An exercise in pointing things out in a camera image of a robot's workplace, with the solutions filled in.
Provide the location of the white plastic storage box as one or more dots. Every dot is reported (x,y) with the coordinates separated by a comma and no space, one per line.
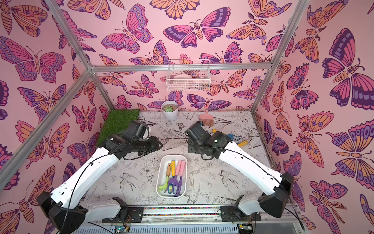
(162,175)

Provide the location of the green succulent plant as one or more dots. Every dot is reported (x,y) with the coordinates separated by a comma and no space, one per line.
(168,109)

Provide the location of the green rake wooden handle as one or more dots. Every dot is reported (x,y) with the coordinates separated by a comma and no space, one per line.
(164,187)

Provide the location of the purple fork pink handle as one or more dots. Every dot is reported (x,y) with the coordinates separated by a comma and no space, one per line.
(180,181)

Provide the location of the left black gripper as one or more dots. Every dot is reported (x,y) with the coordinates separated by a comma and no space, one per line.
(155,145)

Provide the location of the white plant pot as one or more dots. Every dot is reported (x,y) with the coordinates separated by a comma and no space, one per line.
(171,116)

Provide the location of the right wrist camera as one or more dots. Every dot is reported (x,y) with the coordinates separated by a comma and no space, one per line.
(197,131)

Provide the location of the green artificial grass mat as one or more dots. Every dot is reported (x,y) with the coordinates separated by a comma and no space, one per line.
(117,121)

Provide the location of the purple rake pink handle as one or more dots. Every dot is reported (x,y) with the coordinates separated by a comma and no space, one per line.
(171,191)

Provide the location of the blue shovel yellow handle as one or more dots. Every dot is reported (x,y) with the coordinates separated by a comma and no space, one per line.
(230,135)

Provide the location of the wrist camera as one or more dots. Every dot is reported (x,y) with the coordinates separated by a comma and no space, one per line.
(137,130)
(197,131)

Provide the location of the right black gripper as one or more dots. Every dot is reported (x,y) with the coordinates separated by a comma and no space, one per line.
(196,145)

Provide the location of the blue fork yellow handle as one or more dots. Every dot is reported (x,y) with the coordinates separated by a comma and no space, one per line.
(171,181)

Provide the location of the blue rake yellow handle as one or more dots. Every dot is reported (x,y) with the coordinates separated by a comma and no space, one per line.
(243,143)

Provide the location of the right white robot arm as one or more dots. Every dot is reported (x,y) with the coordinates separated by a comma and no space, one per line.
(276,187)

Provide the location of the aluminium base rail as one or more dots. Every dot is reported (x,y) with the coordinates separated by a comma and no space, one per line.
(195,219)

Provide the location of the white wire wall basket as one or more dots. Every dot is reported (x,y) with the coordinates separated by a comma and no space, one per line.
(187,75)

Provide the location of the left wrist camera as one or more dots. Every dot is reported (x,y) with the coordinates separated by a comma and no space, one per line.
(137,130)

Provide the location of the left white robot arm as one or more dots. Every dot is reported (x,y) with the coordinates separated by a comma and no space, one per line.
(63,207)

